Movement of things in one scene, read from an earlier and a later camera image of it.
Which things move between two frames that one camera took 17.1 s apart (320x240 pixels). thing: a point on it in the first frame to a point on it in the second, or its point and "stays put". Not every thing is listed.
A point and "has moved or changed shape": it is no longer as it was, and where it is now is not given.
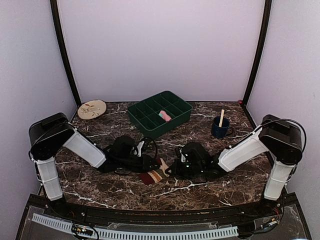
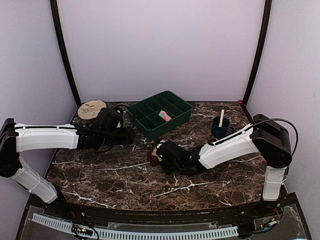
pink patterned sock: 163,114 stays put
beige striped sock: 153,176 has moved or changed shape
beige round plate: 91,109 stays put
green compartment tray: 144,115 stays put
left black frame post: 54,7 stays put
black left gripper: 145,164 to 127,138
